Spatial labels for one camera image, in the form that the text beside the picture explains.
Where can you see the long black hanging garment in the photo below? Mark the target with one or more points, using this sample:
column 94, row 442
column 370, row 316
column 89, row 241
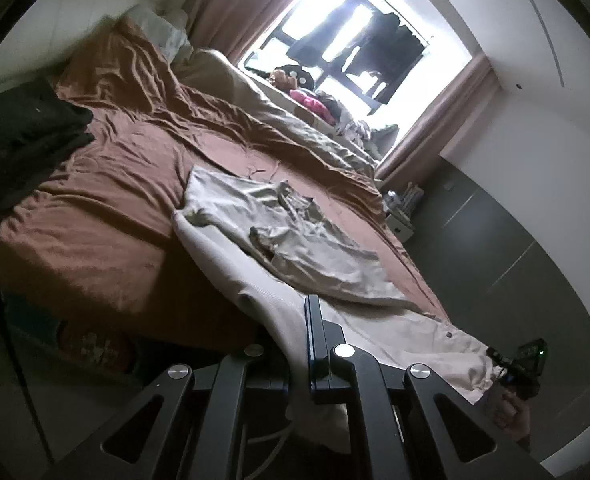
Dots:
column 320, row 35

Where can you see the white padded headboard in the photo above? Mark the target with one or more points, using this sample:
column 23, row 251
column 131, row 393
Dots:
column 75, row 25

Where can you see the dark clothes pile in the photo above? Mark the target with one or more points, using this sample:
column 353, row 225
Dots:
column 20, row 150

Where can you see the brown plush toy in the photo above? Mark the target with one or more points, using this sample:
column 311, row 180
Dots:
column 282, row 81

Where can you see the white nightstand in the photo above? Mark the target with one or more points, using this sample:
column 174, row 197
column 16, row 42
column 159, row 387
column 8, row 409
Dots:
column 400, row 222

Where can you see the beige blanket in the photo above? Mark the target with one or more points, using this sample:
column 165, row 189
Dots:
column 285, row 125

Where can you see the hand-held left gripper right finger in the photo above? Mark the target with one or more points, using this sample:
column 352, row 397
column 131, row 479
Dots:
column 314, row 350

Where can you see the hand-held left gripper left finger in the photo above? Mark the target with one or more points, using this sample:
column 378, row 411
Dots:
column 235, row 385

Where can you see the pink cushion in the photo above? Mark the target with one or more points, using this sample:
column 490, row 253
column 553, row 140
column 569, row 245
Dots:
column 310, row 101

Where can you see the small jar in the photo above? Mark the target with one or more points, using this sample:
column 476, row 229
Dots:
column 392, row 199

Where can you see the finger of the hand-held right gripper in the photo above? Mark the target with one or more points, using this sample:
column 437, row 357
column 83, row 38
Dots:
column 496, row 356

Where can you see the brown duvet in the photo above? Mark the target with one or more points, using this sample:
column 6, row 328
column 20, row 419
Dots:
column 125, row 185

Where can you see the black plush toy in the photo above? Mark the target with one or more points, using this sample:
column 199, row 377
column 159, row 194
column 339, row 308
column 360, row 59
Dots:
column 297, row 72

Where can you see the person's right hand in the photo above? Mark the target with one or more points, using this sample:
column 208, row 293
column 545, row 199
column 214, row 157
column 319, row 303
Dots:
column 512, row 412

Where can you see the light patterned pillow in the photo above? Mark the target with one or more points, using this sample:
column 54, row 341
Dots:
column 160, row 30

